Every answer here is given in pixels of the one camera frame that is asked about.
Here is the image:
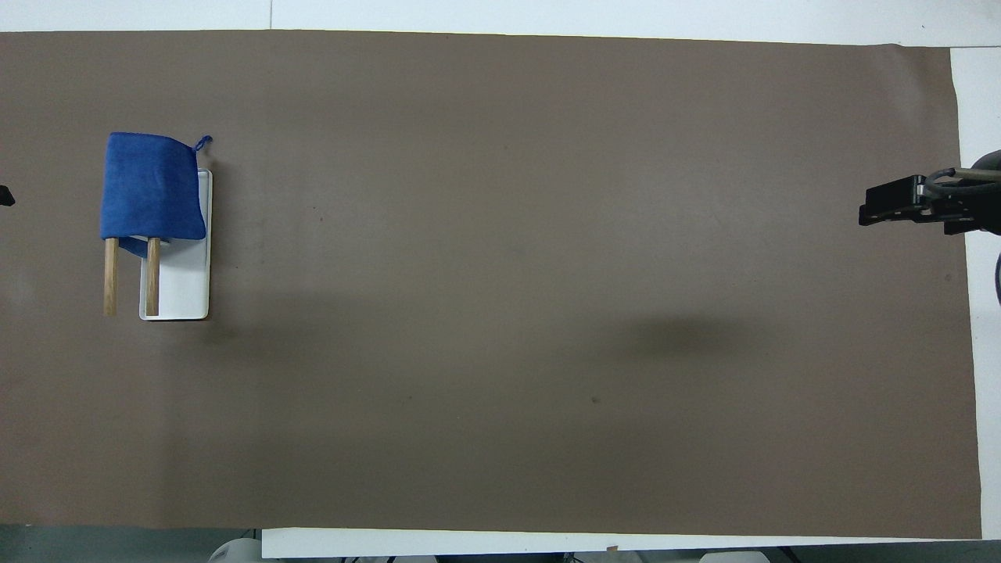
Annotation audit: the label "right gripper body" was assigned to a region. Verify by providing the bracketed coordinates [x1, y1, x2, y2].
[915, 186, 1001, 236]

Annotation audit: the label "blue towel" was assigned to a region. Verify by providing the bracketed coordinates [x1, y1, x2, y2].
[99, 131, 213, 260]

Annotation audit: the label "white towel rack wooden bars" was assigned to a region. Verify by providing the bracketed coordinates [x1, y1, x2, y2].
[103, 167, 213, 322]

